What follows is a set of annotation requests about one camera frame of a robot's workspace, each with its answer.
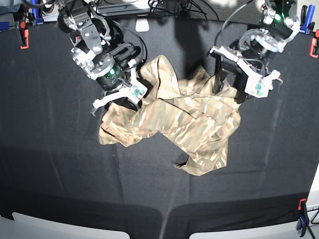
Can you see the white tape patch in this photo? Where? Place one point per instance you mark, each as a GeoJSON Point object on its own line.
{"type": "Point", "coordinates": [142, 25]}

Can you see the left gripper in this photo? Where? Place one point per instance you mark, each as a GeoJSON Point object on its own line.
{"type": "Point", "coordinates": [254, 81]}

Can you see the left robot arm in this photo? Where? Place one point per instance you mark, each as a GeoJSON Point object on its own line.
{"type": "Point", "coordinates": [278, 26]}

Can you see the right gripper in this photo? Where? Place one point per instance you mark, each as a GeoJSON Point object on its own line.
{"type": "Point", "coordinates": [116, 83]}

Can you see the orange clamp far right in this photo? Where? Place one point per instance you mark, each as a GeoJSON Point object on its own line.
{"type": "Point", "coordinates": [314, 48]}

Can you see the camouflage t-shirt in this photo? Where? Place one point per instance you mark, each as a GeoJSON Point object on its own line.
{"type": "Point", "coordinates": [189, 112]}

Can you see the black table cloth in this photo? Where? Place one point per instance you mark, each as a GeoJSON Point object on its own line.
{"type": "Point", "coordinates": [53, 167]}

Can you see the blue clamp top right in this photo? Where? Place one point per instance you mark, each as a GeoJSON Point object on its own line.
{"type": "Point", "coordinates": [307, 24]}

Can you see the blue clamp top left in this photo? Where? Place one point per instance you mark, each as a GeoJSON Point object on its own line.
{"type": "Point", "coordinates": [37, 13]}

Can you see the orange clamp far left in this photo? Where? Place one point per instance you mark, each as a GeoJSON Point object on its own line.
{"type": "Point", "coordinates": [24, 33]}

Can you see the orange blue clamp near right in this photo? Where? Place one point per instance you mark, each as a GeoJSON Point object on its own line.
{"type": "Point", "coordinates": [303, 219]}

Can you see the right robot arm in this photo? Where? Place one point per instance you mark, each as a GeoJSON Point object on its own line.
{"type": "Point", "coordinates": [91, 36]}

